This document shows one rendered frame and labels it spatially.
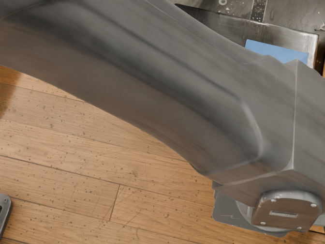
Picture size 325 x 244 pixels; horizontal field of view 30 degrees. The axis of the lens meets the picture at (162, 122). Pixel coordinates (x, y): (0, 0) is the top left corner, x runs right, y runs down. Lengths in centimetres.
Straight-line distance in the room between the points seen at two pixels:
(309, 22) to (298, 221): 41
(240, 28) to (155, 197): 22
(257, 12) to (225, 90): 46
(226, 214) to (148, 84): 27
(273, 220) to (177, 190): 26
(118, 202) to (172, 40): 37
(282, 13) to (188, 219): 28
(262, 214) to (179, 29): 14
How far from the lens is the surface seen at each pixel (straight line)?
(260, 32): 70
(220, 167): 32
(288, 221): 37
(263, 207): 35
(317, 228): 62
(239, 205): 41
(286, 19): 75
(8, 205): 62
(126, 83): 27
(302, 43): 71
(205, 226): 62
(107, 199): 62
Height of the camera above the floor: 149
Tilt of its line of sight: 64 degrees down
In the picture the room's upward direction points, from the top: 6 degrees clockwise
